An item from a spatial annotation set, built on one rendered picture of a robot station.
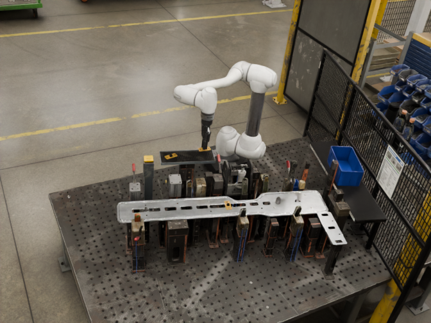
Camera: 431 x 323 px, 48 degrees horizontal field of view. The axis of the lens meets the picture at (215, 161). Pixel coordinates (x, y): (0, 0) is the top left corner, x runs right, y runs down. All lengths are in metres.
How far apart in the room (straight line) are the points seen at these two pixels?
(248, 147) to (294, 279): 1.08
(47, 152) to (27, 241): 1.30
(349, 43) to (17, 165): 3.61
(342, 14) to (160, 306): 3.60
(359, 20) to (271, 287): 3.02
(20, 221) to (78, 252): 1.41
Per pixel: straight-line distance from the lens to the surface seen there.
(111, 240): 3.33
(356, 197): 3.43
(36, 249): 4.34
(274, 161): 4.14
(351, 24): 5.28
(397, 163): 3.21
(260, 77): 3.43
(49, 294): 4.00
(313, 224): 3.20
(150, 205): 3.13
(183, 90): 3.08
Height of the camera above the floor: 3.09
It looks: 36 degrees down
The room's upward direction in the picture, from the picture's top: 6 degrees clockwise
